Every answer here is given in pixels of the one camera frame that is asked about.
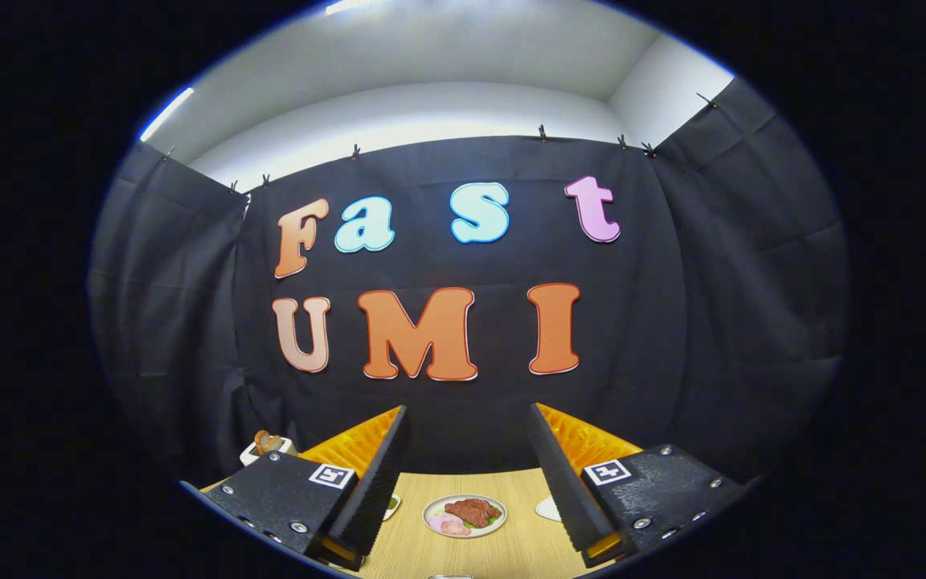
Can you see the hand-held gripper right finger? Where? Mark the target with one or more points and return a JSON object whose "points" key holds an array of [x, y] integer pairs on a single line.
{"points": [[559, 482]]}

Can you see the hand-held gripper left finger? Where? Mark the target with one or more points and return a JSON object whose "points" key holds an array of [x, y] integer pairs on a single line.
{"points": [[379, 482]]}

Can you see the small white tray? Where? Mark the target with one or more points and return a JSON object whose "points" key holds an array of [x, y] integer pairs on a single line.
{"points": [[547, 508]]}

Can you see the white divided dish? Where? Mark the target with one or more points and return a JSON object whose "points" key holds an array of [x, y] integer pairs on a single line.
{"points": [[393, 508]]}

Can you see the white plate with food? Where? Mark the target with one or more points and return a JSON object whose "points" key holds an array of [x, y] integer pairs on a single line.
{"points": [[431, 511]]}

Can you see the green lettuce leaf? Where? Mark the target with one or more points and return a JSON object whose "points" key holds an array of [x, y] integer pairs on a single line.
{"points": [[493, 523]]}

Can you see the pink ham slices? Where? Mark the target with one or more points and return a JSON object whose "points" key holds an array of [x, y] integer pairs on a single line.
{"points": [[448, 525]]}

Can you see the brown grilled meat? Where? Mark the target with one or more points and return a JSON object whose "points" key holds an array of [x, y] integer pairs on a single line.
{"points": [[471, 511]]}

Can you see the toasted bread slice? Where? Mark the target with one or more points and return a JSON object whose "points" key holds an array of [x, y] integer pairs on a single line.
{"points": [[266, 442]]}

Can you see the white toaster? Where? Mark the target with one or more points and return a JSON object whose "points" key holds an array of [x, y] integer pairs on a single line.
{"points": [[247, 455]]}

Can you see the row of black cloth clamps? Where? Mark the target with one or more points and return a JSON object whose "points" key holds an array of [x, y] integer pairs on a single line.
{"points": [[542, 131]]}

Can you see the ceiling strip light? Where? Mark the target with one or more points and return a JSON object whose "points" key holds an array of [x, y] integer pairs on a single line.
{"points": [[167, 112]]}

